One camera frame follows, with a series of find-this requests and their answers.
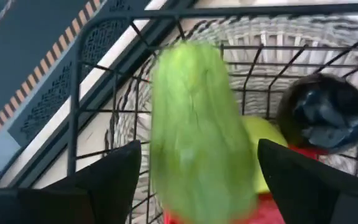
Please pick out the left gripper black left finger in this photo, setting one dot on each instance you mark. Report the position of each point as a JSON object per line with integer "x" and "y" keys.
{"x": 104, "y": 193}

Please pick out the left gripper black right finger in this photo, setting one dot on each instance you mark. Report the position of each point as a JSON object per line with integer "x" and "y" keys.
{"x": 306, "y": 199}

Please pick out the small red pepper green stem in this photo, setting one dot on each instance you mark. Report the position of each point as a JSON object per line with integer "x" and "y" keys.
{"x": 306, "y": 151}

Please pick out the yellow-green apple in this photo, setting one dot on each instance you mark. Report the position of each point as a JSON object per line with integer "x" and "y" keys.
{"x": 259, "y": 133}

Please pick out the dark purple plum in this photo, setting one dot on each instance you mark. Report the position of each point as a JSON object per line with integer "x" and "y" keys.
{"x": 322, "y": 118}

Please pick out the green lettuce head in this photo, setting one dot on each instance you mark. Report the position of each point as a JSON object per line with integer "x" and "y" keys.
{"x": 197, "y": 124}

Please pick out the hazard-striped black floor mat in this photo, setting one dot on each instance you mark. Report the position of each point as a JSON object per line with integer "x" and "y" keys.
{"x": 17, "y": 62}

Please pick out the round woven placemat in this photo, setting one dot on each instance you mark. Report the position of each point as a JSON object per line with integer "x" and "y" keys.
{"x": 291, "y": 34}

